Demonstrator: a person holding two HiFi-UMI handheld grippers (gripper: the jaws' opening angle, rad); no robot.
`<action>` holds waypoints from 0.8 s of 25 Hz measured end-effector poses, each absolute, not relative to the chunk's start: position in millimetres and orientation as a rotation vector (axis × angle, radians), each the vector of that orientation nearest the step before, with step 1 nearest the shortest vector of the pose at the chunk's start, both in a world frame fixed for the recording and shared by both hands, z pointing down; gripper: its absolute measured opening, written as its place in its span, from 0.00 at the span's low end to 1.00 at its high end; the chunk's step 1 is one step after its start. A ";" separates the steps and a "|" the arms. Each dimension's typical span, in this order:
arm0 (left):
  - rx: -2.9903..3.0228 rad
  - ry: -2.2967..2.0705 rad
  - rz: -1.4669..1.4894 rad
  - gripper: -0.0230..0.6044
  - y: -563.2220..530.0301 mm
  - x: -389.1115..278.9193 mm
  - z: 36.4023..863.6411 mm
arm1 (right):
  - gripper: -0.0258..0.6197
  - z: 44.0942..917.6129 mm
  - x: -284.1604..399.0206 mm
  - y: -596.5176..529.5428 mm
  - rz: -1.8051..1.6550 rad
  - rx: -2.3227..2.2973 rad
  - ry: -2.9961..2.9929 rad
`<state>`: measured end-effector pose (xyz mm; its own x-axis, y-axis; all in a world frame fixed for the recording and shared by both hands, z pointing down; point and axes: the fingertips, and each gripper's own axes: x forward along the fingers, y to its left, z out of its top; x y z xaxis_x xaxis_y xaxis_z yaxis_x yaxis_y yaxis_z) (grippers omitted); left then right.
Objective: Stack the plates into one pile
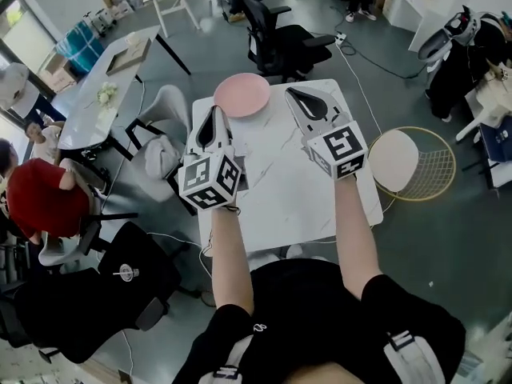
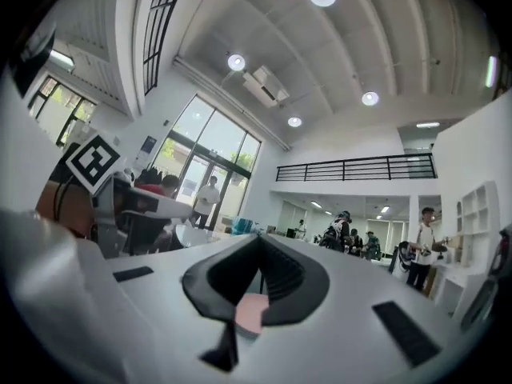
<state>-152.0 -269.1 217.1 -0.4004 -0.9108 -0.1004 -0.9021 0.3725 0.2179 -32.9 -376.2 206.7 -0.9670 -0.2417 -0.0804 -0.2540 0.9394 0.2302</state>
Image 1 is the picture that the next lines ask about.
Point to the cardboard box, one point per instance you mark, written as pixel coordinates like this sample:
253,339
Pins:
59,74

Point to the long grey table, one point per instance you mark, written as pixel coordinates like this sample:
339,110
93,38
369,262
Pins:
104,94

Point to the white cabinet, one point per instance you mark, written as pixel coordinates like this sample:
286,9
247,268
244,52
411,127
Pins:
416,2

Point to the wooden tray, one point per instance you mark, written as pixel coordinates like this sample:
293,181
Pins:
128,58

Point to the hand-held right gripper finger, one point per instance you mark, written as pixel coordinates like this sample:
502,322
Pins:
330,104
299,116

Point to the dark blue bag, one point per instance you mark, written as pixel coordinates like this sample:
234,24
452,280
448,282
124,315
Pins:
498,142

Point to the blue wrapped barrel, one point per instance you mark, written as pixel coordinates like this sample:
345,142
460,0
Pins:
80,48

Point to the white power strip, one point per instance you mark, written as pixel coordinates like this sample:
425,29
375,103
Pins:
340,38

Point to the pink plate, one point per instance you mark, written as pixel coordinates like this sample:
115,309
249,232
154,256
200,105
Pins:
242,92

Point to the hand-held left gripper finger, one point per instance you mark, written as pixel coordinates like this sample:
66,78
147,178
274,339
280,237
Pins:
194,138
226,134

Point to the black office chair with headrest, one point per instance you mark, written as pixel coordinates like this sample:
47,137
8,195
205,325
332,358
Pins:
280,42

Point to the person's right forearm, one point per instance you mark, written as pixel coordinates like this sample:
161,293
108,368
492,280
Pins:
356,234

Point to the black wrist band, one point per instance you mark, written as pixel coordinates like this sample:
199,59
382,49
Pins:
233,209

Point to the black swivel chair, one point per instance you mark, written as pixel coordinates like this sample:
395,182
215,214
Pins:
88,306

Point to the person's left forearm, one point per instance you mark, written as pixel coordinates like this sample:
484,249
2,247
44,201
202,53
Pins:
230,262

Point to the round white lid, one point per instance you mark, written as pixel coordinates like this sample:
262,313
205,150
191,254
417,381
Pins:
392,160

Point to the white flower bunch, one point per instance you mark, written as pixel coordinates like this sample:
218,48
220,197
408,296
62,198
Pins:
107,93

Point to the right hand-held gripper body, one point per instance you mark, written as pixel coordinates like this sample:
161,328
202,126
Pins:
340,146

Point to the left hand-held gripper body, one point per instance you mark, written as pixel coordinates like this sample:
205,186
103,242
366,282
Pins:
208,176

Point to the white shell chair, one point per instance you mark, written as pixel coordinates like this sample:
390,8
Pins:
168,110

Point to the clear plastic cup with straw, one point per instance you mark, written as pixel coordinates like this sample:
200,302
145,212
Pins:
127,273

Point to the white cloth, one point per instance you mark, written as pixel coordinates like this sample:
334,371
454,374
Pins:
162,158

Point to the person's black clothing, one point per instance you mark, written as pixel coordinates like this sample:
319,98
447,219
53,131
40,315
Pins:
304,310

